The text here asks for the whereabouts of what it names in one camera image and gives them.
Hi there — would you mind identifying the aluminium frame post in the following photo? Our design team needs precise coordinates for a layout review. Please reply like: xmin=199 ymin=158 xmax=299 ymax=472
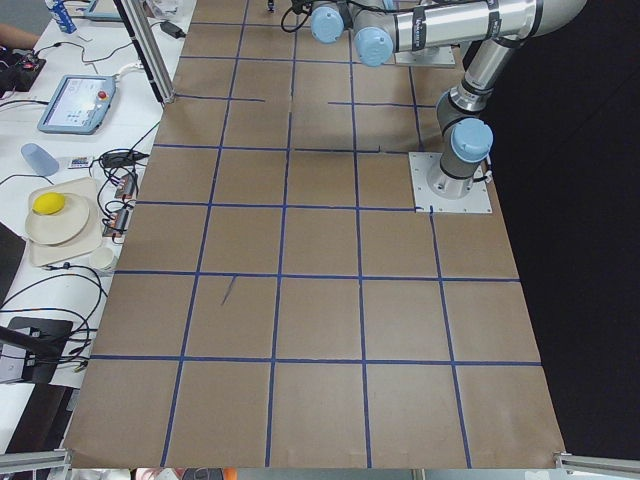
xmin=114 ymin=0 xmax=175 ymax=105

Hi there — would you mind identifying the blue plastic cup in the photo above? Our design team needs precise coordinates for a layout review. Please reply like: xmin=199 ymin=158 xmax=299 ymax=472
xmin=21 ymin=143 xmax=59 ymax=177

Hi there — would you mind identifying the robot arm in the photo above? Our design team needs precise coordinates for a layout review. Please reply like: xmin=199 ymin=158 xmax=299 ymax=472
xmin=290 ymin=0 xmax=585 ymax=200

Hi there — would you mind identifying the black camera cable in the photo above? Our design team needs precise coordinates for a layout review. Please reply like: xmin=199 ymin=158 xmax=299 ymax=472
xmin=279 ymin=0 xmax=321 ymax=34

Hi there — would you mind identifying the yellow lemon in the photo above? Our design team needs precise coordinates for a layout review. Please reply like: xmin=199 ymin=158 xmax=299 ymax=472
xmin=32 ymin=192 xmax=66 ymax=215

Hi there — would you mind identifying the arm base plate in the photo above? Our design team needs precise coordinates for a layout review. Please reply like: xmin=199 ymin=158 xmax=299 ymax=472
xmin=409 ymin=152 xmax=492 ymax=214
xmin=394 ymin=46 xmax=456 ymax=69

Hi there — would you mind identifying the beige tray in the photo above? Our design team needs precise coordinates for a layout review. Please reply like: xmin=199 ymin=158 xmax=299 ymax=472
xmin=25 ymin=177 xmax=102 ymax=267

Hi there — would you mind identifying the black power adapter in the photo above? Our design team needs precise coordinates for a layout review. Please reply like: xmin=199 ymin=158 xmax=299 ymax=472
xmin=159 ymin=20 xmax=186 ymax=39

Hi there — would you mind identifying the milk carton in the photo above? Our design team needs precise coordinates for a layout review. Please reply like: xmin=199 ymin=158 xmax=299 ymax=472
xmin=44 ymin=0 xmax=77 ymax=35

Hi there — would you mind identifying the beige plate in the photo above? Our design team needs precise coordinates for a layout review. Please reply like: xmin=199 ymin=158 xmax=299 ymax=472
xmin=25 ymin=194 xmax=90 ymax=245

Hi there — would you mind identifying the teach pendant tablet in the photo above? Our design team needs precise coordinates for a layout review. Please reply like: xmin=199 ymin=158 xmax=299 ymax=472
xmin=37 ymin=75 xmax=116 ymax=135

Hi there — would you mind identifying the white paper cup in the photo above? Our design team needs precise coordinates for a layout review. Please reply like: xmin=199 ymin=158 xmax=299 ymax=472
xmin=89 ymin=247 xmax=118 ymax=275

